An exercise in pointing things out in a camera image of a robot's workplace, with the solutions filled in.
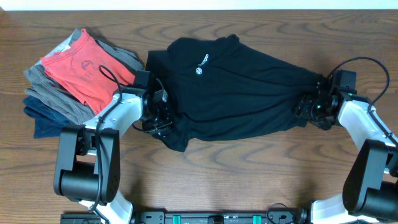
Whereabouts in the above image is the folded navy blue garment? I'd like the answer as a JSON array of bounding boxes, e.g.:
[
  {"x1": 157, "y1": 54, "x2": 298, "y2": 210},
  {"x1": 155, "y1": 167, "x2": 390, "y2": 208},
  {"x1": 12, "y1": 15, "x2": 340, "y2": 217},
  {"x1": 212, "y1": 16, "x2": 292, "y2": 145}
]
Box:
[{"x1": 23, "y1": 96, "x2": 73, "y2": 139}]

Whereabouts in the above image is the folded red t-shirt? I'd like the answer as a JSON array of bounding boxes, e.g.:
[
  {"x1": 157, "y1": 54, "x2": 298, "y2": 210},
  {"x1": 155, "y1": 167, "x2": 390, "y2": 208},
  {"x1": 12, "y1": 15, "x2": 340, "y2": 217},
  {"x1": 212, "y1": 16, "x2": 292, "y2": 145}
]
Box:
[{"x1": 41, "y1": 29, "x2": 135, "y2": 114}]

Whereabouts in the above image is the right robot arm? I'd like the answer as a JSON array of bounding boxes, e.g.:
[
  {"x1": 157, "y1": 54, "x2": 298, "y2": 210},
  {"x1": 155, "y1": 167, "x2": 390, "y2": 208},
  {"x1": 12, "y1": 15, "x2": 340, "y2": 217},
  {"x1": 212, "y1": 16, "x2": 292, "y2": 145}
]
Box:
[{"x1": 294, "y1": 70, "x2": 397, "y2": 223}]

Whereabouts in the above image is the black t-shirt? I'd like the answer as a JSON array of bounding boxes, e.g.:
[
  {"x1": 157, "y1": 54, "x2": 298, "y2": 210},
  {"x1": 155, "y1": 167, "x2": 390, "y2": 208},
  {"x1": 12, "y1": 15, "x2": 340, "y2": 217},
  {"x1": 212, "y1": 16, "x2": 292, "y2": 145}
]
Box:
[{"x1": 146, "y1": 35, "x2": 324, "y2": 152}]

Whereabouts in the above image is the folded grey garment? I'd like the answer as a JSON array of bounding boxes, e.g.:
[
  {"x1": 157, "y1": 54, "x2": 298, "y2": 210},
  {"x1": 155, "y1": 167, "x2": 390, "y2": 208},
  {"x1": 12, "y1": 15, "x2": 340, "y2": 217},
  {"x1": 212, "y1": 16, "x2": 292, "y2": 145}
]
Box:
[{"x1": 24, "y1": 29, "x2": 144, "y2": 124}]

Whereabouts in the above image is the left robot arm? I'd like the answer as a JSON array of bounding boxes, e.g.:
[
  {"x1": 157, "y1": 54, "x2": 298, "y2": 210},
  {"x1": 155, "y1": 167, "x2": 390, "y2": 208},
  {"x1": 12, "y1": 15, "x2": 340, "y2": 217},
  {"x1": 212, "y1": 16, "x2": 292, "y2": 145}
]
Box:
[{"x1": 53, "y1": 66, "x2": 173, "y2": 223}]

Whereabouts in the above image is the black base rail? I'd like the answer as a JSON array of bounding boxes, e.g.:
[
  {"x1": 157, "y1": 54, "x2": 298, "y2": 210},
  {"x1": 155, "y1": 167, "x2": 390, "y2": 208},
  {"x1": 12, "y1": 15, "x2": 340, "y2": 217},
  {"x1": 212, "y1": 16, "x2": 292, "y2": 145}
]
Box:
[{"x1": 60, "y1": 211, "x2": 308, "y2": 224}]

